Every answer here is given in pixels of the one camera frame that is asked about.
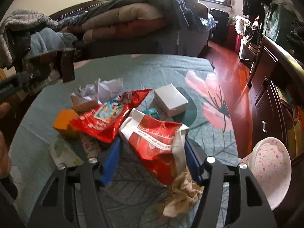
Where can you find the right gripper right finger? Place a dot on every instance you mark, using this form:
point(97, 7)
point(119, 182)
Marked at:
point(247, 205)

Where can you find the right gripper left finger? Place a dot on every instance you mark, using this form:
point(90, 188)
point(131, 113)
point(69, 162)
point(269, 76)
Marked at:
point(72, 196)

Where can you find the beige tissue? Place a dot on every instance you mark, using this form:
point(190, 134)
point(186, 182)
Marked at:
point(182, 194)

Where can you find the orange small box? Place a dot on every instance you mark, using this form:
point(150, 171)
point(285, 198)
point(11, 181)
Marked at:
point(62, 124)

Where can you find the white paper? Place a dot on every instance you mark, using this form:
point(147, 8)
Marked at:
point(100, 91)

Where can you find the red white snack bag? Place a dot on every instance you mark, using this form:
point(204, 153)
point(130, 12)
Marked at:
point(159, 145)

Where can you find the pink dotted trash bin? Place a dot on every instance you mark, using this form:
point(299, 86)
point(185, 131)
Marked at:
point(270, 163)

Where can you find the person's left hand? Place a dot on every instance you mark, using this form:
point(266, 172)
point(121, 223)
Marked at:
point(5, 160)

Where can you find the light blue towel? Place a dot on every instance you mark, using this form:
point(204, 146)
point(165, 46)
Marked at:
point(48, 40)

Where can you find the white green wet wipe packet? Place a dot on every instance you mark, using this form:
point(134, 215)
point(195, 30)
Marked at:
point(62, 153)

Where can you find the grey knitted garment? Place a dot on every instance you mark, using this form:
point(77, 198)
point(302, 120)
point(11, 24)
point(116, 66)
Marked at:
point(16, 31)

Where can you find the dark wooden headboard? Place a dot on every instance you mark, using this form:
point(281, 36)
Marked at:
point(76, 9)

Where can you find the folded red grey quilt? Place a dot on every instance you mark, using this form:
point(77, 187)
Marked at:
point(126, 22)

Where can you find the dark wooden sideboard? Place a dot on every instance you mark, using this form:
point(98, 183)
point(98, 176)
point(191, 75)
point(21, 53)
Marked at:
point(276, 91)

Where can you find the white small box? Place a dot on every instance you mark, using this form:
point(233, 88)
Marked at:
point(170, 100)

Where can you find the bed with dark sheet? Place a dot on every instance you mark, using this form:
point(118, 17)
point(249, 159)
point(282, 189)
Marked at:
point(164, 41)

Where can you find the dark blue blanket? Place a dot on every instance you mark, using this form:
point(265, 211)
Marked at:
point(178, 12)

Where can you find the black suitcase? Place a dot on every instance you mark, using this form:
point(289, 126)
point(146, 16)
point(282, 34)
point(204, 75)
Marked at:
point(221, 19)

